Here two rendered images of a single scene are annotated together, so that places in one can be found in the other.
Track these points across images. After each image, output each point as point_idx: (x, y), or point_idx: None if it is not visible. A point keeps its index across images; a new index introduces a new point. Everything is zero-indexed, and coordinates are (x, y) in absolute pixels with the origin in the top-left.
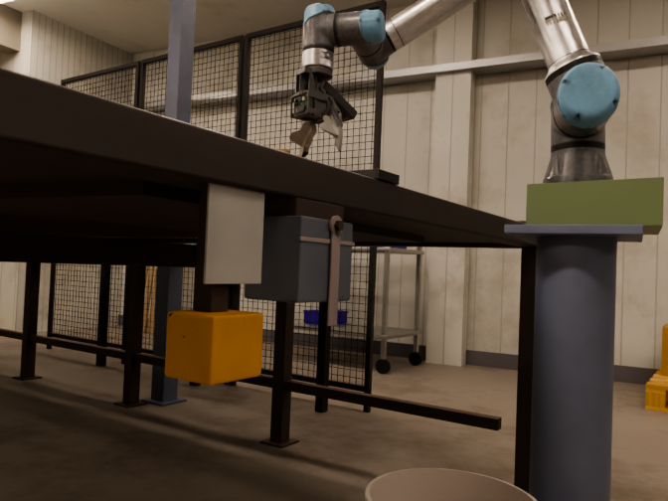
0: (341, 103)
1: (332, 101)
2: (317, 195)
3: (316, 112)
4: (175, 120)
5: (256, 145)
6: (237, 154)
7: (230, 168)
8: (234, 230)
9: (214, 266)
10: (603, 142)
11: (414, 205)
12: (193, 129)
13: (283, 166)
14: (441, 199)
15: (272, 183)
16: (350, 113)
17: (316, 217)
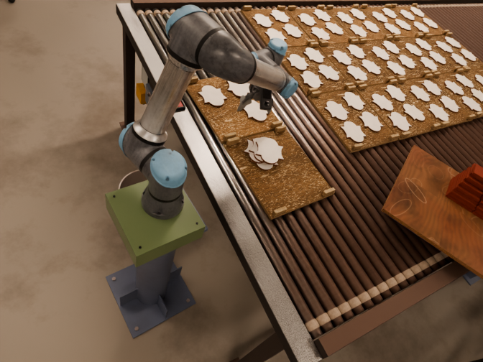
0: (259, 97)
1: (252, 91)
2: (152, 85)
3: (250, 90)
4: (136, 44)
5: (144, 59)
6: (141, 58)
7: (141, 60)
8: (144, 74)
9: (141, 77)
10: (148, 187)
11: (175, 126)
12: (137, 47)
13: (147, 70)
14: (187, 144)
15: (146, 71)
16: (259, 105)
17: (152, 89)
